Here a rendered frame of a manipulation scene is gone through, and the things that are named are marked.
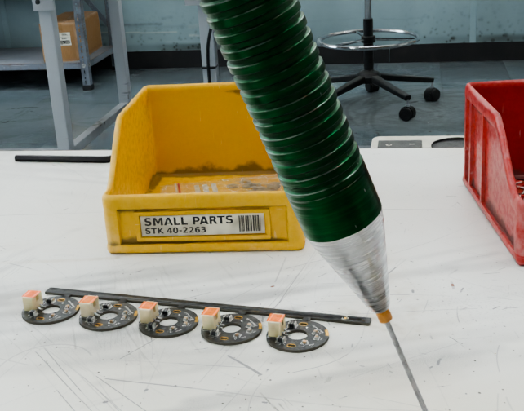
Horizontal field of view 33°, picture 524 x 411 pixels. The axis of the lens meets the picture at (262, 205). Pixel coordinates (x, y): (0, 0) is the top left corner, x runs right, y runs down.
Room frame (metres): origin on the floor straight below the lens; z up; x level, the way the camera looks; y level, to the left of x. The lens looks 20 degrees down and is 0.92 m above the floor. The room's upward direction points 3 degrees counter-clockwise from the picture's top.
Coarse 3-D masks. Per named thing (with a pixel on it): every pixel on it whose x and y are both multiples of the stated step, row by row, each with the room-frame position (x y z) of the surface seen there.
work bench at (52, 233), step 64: (0, 192) 0.52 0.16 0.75; (64, 192) 0.51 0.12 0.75; (384, 192) 0.48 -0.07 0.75; (448, 192) 0.47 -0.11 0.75; (0, 256) 0.42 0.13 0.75; (64, 256) 0.41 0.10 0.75; (128, 256) 0.41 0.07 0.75; (192, 256) 0.40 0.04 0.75; (256, 256) 0.40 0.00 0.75; (320, 256) 0.39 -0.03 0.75; (448, 256) 0.38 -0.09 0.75; (512, 256) 0.38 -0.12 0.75; (0, 320) 0.35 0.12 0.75; (64, 320) 0.34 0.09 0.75; (448, 320) 0.32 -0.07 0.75; (512, 320) 0.32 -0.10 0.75; (0, 384) 0.29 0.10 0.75; (64, 384) 0.29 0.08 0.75; (128, 384) 0.29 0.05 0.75; (192, 384) 0.28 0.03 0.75; (256, 384) 0.28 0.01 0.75; (320, 384) 0.28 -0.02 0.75; (384, 384) 0.28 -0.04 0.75; (448, 384) 0.27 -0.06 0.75; (512, 384) 0.27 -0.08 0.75
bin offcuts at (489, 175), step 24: (480, 96) 0.45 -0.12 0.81; (504, 96) 0.48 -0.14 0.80; (480, 120) 0.45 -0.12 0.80; (504, 120) 0.48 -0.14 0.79; (480, 144) 0.45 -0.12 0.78; (504, 144) 0.40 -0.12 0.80; (480, 168) 0.45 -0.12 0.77; (504, 168) 0.39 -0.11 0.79; (480, 192) 0.44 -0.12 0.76; (504, 192) 0.40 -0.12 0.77; (504, 216) 0.40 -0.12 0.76; (504, 240) 0.39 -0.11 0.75
